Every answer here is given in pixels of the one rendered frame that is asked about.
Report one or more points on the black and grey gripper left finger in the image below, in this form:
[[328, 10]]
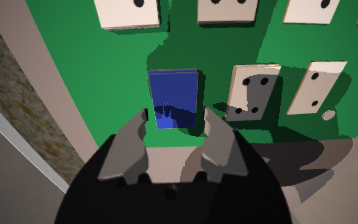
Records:
[[117, 163]]

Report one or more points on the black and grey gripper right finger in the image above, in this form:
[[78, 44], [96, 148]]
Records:
[[229, 159]]

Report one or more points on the green felt mat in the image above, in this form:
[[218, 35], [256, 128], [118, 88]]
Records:
[[106, 75]]

